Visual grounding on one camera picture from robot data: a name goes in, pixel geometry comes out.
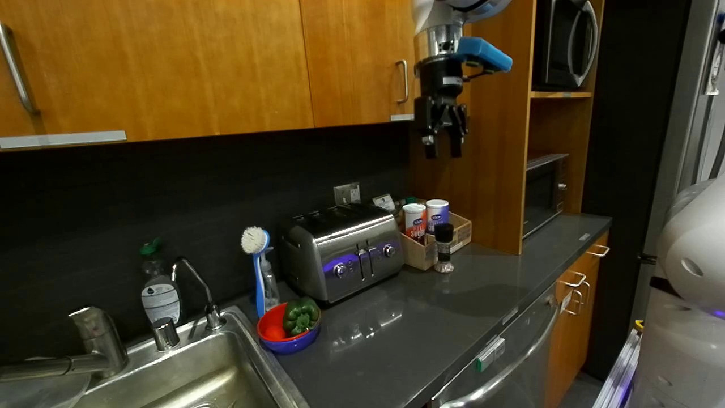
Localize black pepper grinder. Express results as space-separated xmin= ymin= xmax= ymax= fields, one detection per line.
xmin=435 ymin=225 xmax=456 ymax=271

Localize chrome sink faucet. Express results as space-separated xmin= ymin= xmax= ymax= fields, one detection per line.
xmin=0 ymin=305 xmax=130 ymax=381

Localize stainless steel sink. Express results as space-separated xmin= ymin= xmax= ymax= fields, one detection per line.
xmin=0 ymin=305 xmax=307 ymax=408

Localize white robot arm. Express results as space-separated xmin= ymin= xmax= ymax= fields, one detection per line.
xmin=413 ymin=0 xmax=511 ymax=158

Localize wooden condiment box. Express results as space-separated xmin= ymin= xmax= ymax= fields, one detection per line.
xmin=400 ymin=212 xmax=474 ymax=269

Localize black microwave oven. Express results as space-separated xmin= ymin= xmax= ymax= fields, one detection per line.
xmin=535 ymin=0 xmax=600 ymax=87

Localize silver four-slot toaster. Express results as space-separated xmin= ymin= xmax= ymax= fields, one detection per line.
xmin=278 ymin=203 xmax=405 ymax=304

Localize blue white dish brush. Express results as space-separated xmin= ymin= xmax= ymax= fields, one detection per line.
xmin=241 ymin=227 xmax=278 ymax=316

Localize wooden cabinet door right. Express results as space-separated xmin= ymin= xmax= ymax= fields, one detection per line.
xmin=302 ymin=0 xmax=414 ymax=126

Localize red and blue bowl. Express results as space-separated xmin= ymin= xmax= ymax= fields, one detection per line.
xmin=256 ymin=300 xmax=321 ymax=354

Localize wooden cabinet door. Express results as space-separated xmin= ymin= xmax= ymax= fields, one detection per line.
xmin=302 ymin=0 xmax=414 ymax=126
xmin=0 ymin=0 xmax=313 ymax=142

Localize black toaster oven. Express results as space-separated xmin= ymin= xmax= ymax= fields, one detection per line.
xmin=524 ymin=153 xmax=566 ymax=235

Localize clear soap dispenser bottle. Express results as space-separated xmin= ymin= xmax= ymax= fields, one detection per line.
xmin=141 ymin=237 xmax=181 ymax=324

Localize wall power outlet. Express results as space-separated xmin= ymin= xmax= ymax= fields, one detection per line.
xmin=332 ymin=180 xmax=362 ymax=205

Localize red white container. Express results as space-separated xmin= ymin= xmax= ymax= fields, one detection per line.
xmin=404 ymin=202 xmax=426 ymax=240

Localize stainless steel dishwasher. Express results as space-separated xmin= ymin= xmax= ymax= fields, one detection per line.
xmin=429 ymin=293 xmax=559 ymax=408

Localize blue white container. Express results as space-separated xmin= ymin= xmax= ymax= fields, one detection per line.
xmin=426 ymin=200 xmax=448 ymax=230

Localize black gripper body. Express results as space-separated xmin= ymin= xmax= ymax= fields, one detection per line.
xmin=414 ymin=56 xmax=467 ymax=145

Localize wooden cabinet door left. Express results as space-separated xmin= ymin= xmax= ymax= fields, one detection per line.
xmin=0 ymin=0 xmax=313 ymax=142

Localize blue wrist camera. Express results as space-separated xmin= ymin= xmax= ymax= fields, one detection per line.
xmin=457 ymin=35 xmax=511 ymax=72

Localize wooden lower cabinet drawers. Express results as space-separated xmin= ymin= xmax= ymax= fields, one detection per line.
xmin=544 ymin=232 xmax=609 ymax=408

